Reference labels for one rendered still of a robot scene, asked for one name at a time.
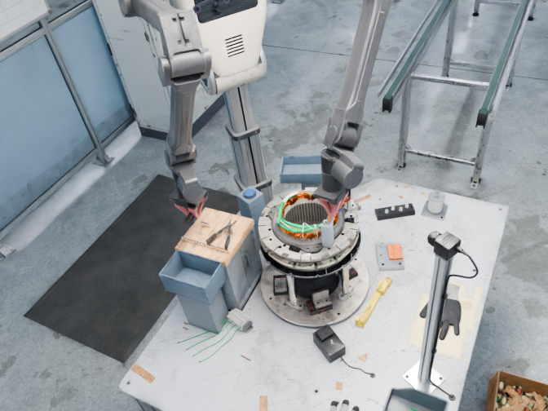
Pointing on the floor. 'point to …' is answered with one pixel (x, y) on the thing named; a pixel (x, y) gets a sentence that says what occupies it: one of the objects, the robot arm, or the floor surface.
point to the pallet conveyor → (505, 73)
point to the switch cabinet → (147, 72)
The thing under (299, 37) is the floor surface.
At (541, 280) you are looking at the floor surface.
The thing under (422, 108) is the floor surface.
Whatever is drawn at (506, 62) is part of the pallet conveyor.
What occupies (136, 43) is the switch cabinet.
